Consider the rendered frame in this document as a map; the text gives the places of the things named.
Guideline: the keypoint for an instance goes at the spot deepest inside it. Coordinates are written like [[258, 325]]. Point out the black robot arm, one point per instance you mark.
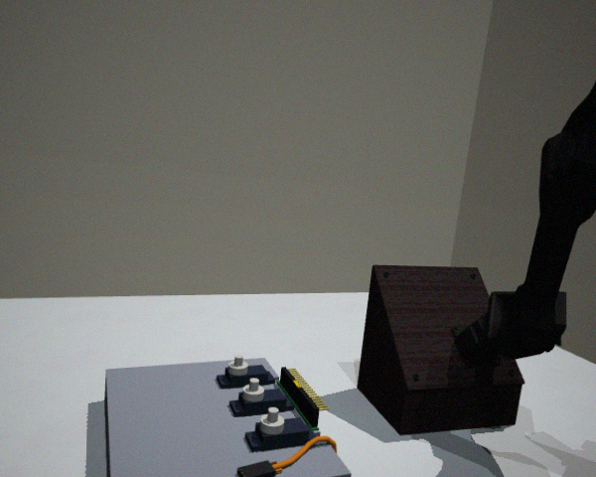
[[531, 320]]

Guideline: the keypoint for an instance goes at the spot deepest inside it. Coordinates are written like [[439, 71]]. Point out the black pin header strip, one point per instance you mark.
[[302, 402]]

